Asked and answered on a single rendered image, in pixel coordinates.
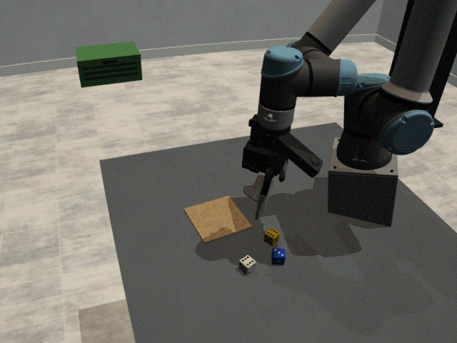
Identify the tan square mat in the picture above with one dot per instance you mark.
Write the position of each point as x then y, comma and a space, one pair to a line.
217, 219

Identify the white die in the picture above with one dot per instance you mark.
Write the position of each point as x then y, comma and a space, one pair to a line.
247, 265

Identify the blue die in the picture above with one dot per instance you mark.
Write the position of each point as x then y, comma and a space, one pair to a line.
278, 256

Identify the yellow die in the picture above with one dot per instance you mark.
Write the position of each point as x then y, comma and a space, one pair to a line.
271, 236

